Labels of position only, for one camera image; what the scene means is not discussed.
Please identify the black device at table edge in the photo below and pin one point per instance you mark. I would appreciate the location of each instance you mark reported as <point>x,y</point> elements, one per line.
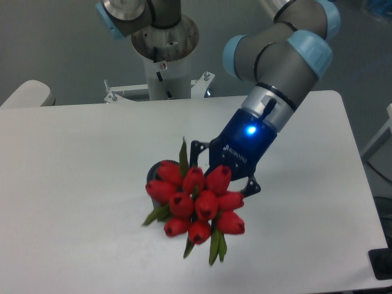
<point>381,263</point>

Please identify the white metal base bracket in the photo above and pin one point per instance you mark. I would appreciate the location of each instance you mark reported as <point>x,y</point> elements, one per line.
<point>199,89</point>

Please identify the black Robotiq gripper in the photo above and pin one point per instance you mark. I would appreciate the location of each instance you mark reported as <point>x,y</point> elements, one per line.
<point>240,146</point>

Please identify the red tulip bouquet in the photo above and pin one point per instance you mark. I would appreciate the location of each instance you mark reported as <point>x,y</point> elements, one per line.
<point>203,209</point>

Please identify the white furniture frame right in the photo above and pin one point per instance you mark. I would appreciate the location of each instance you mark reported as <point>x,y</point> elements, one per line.
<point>378,140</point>

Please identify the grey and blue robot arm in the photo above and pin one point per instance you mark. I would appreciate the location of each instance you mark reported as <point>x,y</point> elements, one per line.
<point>284,61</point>

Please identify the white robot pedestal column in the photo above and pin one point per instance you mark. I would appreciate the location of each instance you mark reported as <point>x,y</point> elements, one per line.
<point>168,80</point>

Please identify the dark grey ribbed vase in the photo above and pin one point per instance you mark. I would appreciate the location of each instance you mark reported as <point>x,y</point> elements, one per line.
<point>163,181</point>

